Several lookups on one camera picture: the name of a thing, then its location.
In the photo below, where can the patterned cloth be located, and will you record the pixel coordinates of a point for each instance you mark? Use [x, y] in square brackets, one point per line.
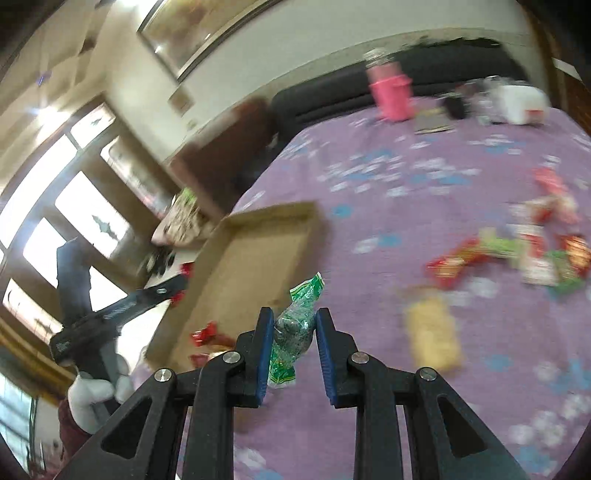
[182, 221]

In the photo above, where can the framed wall picture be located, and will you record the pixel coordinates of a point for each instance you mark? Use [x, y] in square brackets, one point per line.
[198, 32]

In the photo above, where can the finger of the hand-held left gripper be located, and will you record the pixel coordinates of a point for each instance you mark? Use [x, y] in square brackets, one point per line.
[147, 300]

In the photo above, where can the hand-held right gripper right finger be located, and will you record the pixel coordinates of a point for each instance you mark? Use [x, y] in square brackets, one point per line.
[325, 364]

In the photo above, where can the purple floral tablecloth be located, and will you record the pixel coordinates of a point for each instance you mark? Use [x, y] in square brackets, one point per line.
[415, 207]

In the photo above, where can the person's left hand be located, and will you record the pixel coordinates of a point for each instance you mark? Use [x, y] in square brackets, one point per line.
[90, 397]

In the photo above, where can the dark flat booklet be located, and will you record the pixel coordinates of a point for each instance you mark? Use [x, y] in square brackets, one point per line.
[431, 123]

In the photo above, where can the pile of assorted snacks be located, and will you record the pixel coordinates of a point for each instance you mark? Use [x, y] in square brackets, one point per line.
[535, 249]

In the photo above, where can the pink bottle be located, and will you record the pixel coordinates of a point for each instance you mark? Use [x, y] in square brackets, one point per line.
[392, 92]

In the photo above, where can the yellow snack packet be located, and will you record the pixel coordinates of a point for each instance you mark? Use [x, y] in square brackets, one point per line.
[434, 332]

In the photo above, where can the clear plastic wrapper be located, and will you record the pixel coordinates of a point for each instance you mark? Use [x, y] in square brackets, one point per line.
[485, 99]

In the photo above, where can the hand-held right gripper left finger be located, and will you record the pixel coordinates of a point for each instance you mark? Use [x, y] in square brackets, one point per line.
[262, 355]

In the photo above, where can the black small case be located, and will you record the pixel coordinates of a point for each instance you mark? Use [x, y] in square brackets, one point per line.
[455, 106]

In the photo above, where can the window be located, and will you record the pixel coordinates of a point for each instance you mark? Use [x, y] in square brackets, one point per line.
[87, 207]

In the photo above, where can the wall light switch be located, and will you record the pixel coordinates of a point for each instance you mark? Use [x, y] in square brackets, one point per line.
[181, 102]

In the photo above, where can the dark shoes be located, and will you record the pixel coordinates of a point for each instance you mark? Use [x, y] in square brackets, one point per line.
[159, 263]

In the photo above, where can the green snack packet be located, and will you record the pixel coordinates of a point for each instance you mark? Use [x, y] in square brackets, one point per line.
[295, 323]

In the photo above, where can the brown armchair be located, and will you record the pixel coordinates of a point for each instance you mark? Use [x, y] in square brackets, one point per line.
[231, 152]

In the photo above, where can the cardboard box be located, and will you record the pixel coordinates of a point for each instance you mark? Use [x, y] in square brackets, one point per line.
[249, 267]

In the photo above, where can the black sofa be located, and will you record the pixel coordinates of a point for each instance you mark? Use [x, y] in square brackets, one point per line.
[323, 101]

